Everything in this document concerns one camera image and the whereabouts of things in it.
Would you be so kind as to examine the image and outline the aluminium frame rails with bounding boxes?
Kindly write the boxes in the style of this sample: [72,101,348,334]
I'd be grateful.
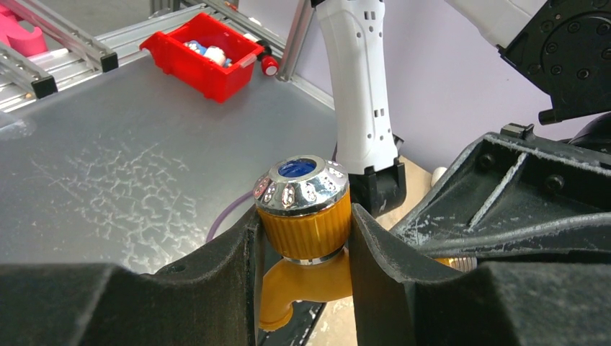
[0,0,335,113]

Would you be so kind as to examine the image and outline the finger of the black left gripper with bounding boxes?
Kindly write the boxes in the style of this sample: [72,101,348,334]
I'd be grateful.
[392,133,610,258]

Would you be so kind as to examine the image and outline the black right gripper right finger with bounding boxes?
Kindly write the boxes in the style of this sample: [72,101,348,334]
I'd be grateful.
[349,204,610,345]

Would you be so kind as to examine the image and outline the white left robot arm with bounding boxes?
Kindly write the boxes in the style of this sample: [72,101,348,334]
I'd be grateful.
[311,1,610,258]

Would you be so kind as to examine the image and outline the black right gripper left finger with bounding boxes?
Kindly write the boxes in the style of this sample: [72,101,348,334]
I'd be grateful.
[1,209,262,345]

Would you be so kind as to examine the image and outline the pink plastic object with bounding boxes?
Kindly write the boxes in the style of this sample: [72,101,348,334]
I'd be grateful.
[1,6,48,57]

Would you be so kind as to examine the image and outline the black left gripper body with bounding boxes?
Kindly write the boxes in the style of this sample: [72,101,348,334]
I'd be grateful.
[499,0,610,125]

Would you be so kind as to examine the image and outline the red plastic bin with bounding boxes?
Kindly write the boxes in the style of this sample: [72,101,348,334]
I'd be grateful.
[139,13,264,103]

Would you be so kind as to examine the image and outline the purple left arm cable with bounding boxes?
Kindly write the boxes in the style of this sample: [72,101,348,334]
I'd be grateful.
[205,190,257,244]

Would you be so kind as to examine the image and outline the orange water faucet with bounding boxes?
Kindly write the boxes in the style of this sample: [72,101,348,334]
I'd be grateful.
[252,155,465,331]

